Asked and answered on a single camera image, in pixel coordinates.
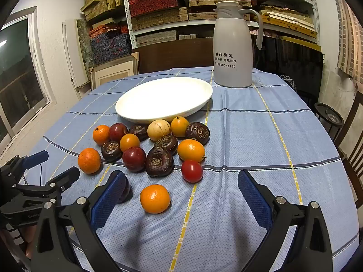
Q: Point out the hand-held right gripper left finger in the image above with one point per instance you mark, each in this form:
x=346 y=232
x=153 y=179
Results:
x=109 y=201

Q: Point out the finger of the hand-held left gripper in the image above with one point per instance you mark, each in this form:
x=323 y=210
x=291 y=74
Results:
x=37 y=158
x=66 y=177

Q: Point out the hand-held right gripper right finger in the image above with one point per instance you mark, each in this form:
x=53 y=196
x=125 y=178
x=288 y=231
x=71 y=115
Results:
x=252 y=201

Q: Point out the orange tangerine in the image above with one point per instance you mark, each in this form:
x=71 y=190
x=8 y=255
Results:
x=89 y=160
x=101 y=134
x=155 y=199

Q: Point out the dark red plum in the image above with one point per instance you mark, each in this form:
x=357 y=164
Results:
x=134 y=159
x=118 y=131

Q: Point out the dark brown water chestnut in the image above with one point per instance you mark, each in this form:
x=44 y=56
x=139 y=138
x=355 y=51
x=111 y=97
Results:
x=138 y=131
x=197 y=133
x=111 y=151
x=159 y=162
x=166 y=144

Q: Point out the smooth orange kumquat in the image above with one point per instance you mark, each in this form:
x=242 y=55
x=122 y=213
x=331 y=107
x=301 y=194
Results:
x=129 y=142
x=191 y=150
x=179 y=126

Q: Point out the red cherry tomato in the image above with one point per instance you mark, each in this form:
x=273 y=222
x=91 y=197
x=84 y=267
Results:
x=192 y=171

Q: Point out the pale yellow round melon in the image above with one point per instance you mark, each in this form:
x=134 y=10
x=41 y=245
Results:
x=158 y=130

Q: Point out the white oval plate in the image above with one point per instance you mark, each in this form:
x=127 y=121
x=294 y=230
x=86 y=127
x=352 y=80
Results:
x=164 y=99

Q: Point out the blue checked tablecloth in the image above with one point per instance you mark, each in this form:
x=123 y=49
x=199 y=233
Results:
x=241 y=136

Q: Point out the white framed window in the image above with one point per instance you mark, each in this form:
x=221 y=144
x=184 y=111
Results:
x=19 y=76

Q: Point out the white leaning board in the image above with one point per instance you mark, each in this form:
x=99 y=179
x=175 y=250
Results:
x=71 y=59

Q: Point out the black round stand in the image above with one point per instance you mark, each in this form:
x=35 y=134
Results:
x=320 y=110

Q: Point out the beige cabinet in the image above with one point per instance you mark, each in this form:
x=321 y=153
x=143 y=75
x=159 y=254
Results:
x=113 y=72

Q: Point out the marbled stone panel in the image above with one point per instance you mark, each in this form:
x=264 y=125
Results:
x=83 y=42

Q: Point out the blue red patterned box stack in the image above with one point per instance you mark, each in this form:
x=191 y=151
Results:
x=110 y=45

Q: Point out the brown wooden chair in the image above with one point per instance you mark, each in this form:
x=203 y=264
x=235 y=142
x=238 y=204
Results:
x=354 y=104

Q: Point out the brown wooden board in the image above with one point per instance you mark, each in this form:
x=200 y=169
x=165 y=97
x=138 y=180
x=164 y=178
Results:
x=173 y=56

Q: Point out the grey thermos jug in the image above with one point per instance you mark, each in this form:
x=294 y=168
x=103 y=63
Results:
x=232 y=42

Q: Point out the white metal shelf rack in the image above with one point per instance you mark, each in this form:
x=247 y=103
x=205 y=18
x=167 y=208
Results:
x=126 y=11

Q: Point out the stack of yellow wooden frames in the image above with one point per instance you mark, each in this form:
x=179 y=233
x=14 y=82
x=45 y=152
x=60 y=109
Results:
x=286 y=19

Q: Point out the brick patterned curtain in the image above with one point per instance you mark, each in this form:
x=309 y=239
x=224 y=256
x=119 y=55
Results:
x=348 y=34

